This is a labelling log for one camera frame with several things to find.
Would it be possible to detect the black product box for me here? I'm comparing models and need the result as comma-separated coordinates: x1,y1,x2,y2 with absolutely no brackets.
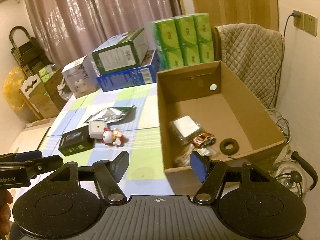
58,125,94,157

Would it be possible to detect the brown hanger cardboard box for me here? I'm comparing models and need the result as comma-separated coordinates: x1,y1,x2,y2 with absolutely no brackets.
20,75,59,120

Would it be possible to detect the quilted beige chair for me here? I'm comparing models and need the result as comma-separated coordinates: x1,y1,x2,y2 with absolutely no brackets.
215,23,283,108

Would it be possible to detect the cotton swabs bag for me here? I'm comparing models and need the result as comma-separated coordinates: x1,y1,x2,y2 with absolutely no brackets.
173,143,221,167

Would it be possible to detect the yellow plastic bag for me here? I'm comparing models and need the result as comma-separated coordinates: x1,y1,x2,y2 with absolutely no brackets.
3,67,26,112

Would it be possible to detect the glass pot lid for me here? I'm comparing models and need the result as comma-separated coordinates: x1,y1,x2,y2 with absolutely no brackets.
271,151,318,199

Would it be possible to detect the pink curtain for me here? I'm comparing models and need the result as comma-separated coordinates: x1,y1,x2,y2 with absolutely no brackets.
25,0,181,67

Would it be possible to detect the toy race car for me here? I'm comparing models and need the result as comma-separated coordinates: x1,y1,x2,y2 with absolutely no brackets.
192,132,216,148

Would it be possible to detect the wall power socket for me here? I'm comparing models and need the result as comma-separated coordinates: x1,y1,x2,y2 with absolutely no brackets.
293,10,318,37

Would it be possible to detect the blue product box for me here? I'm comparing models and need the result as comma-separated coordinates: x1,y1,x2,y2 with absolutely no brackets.
97,50,161,92

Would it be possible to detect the clear bag with metal hooks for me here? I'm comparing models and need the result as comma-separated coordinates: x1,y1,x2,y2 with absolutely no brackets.
169,115,202,145

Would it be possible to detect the black power cable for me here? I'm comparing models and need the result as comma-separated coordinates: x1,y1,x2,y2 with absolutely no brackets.
268,13,299,110

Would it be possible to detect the brown braided cord ring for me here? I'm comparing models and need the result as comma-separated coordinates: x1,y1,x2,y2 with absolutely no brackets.
219,138,240,156

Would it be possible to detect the person's left hand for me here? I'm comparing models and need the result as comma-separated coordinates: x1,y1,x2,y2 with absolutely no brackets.
1,190,13,235

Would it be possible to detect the silver foil pouch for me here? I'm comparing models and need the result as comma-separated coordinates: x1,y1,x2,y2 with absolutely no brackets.
85,106,134,124

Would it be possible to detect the white humidifier box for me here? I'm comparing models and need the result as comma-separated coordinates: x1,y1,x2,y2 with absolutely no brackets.
62,55,99,98

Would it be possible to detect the red white cat figurine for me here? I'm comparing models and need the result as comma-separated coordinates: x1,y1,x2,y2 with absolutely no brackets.
102,128,123,146

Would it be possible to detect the green product box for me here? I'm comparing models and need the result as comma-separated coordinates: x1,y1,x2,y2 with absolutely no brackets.
91,28,149,75

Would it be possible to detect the black folding cart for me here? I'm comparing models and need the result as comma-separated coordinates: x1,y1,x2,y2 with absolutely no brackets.
9,26,52,77

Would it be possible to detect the white square case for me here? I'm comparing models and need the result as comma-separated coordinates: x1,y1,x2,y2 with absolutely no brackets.
88,120,107,139

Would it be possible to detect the green tissue pack stack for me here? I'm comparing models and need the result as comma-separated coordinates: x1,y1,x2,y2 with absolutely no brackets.
150,13,215,69

